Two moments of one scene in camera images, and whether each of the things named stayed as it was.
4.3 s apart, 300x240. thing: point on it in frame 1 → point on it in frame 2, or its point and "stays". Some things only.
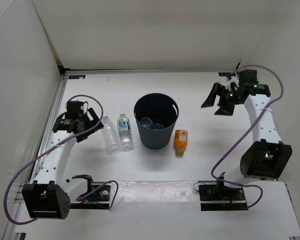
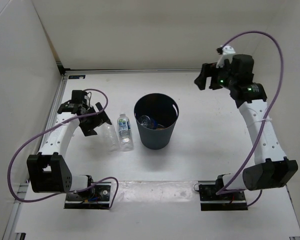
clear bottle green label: x=126 y=137 stays
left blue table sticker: x=76 y=76 stays
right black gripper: x=224 y=110 → x=206 y=71
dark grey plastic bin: x=162 y=109 stays
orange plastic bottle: x=180 y=142 → x=160 y=127
